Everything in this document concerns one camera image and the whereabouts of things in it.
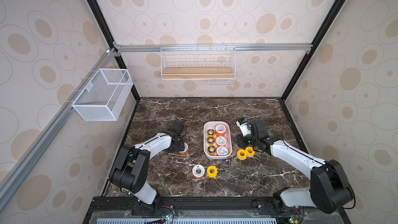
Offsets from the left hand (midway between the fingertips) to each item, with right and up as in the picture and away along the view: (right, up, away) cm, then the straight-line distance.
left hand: (182, 145), depth 92 cm
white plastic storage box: (+16, +12, +6) cm, 21 cm away
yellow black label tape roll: (+17, +7, +8) cm, 20 cm away
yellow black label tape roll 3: (+18, -3, 0) cm, 18 cm away
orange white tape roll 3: (+24, -3, -1) cm, 24 cm away
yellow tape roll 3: (+40, -5, -2) cm, 41 cm away
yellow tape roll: (+17, -14, -8) cm, 24 cm away
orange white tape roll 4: (+3, -2, -1) cm, 3 cm away
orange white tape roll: (+24, +9, +5) cm, 26 cm away
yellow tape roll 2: (+35, -6, -2) cm, 36 cm away
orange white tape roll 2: (+24, +2, +3) cm, 24 cm away
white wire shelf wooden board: (+9, +52, +8) cm, 53 cm away
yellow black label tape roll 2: (+17, +2, +4) cm, 18 cm away
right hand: (+31, +5, -4) cm, 32 cm away
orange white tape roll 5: (+10, -12, -7) cm, 18 cm away
